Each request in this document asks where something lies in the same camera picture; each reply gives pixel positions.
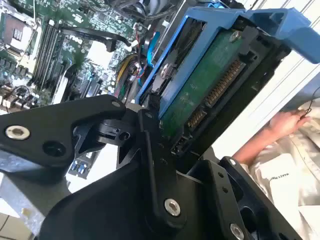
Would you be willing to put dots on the bare person hand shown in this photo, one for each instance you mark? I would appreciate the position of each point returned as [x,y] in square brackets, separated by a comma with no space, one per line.
[287,122]

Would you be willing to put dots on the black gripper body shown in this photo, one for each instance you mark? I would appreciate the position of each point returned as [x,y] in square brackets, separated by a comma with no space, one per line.
[112,205]

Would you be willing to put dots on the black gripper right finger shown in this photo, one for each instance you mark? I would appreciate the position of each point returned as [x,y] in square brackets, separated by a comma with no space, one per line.
[225,185]

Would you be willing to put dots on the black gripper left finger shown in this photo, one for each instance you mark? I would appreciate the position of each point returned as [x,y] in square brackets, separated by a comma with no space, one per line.
[50,125]

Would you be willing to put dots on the hard disk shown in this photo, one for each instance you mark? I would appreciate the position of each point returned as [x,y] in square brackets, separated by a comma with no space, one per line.
[200,82]

